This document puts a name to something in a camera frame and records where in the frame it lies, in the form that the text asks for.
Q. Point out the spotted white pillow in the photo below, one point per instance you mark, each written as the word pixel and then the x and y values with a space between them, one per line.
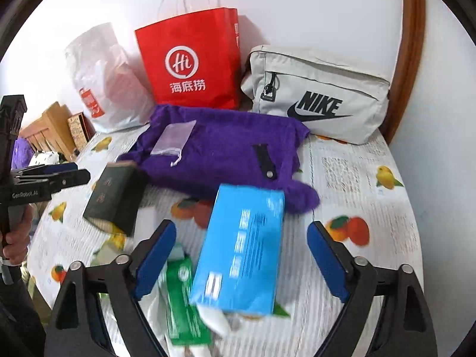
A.
pixel 44 158

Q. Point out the fruit print tablecloth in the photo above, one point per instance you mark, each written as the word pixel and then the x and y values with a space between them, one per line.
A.
pixel 353 193

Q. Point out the grey waist bag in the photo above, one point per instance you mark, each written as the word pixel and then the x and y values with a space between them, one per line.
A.
pixel 316 78

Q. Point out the green packet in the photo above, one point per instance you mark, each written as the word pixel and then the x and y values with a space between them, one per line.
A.
pixel 182 297

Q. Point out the red paper bag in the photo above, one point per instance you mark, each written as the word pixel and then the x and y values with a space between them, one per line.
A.
pixel 193 44

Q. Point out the white plastic bag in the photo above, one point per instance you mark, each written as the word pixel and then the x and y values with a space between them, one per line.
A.
pixel 104 81

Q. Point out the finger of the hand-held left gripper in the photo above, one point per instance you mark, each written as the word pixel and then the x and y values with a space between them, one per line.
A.
pixel 74 178
pixel 59 167

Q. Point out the person's left forearm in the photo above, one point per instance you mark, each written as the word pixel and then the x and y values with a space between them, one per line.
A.
pixel 18 312

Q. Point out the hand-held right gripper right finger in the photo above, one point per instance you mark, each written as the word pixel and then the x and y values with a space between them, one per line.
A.
pixel 329 262

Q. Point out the wooden headboard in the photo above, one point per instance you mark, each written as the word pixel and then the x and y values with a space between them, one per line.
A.
pixel 52 122

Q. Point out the purple plush toy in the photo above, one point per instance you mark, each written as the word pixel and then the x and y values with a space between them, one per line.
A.
pixel 21 152

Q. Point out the purple knit sweater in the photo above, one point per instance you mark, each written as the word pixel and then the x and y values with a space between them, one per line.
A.
pixel 223 145

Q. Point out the dark green box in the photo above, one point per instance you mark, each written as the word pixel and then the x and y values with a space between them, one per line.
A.
pixel 111 197

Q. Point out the blue box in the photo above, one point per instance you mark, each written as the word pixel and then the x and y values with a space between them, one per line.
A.
pixel 238 249

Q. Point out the brown wooden frame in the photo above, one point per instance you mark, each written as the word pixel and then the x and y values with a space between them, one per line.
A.
pixel 409 44

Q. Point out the person's left hand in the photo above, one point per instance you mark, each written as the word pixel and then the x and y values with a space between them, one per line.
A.
pixel 16 234

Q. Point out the patterned brown box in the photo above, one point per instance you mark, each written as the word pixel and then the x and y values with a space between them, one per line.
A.
pixel 78 130

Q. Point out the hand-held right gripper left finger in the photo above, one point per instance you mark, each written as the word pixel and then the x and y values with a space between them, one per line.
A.
pixel 156 258

